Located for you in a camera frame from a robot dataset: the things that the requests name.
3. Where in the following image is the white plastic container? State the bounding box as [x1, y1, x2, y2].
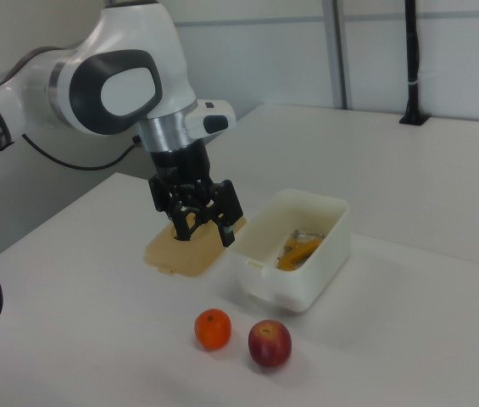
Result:
[228, 188, 351, 315]

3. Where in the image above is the grey partition post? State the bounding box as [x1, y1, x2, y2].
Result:
[331, 0, 353, 109]

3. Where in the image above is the red toy apple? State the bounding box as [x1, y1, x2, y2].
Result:
[248, 319, 292, 368]

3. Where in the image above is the beige container lid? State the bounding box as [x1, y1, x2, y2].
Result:
[143, 211, 248, 279]

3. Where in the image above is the yellow item in clear wrap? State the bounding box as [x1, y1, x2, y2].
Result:
[276, 228, 329, 271]

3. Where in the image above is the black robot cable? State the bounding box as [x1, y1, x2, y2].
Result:
[0, 131, 142, 343]

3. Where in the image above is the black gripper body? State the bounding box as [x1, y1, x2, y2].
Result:
[149, 142, 214, 192]

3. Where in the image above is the black pole with base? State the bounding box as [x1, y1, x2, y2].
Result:
[398, 0, 430, 126]

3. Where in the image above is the orange toy fruit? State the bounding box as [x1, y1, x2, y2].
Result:
[194, 308, 232, 351]

